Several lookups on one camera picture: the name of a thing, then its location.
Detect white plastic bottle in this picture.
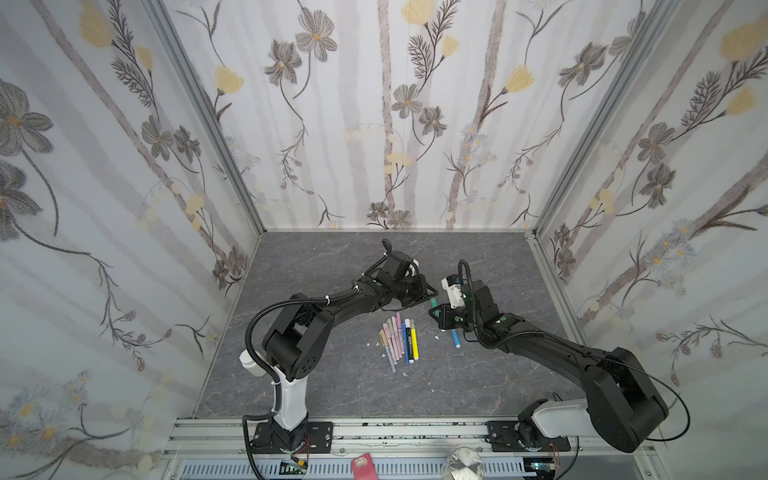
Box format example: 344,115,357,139
239,350,266,378

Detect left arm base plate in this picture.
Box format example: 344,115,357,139
247,421,334,455

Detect aluminium front rail frame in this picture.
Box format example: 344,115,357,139
161,417,669,479

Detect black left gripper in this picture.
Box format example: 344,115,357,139
390,275,441,307

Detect light pink capped pen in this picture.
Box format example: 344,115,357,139
382,323,397,368

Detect purple capped pink pen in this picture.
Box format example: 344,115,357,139
394,312,406,359

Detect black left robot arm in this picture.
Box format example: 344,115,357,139
239,239,437,453

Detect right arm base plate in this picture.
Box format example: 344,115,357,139
485,420,572,453

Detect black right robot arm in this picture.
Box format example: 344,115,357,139
429,261,669,453

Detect green highlighter marker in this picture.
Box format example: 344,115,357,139
429,298,439,318

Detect yellow highlighter marker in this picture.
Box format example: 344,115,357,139
409,320,420,362

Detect pink object at front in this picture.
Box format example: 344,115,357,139
350,453,379,480

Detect shiny metal round object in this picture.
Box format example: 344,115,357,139
441,447,485,480

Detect green capped pink pen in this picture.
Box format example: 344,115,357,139
386,318,399,363

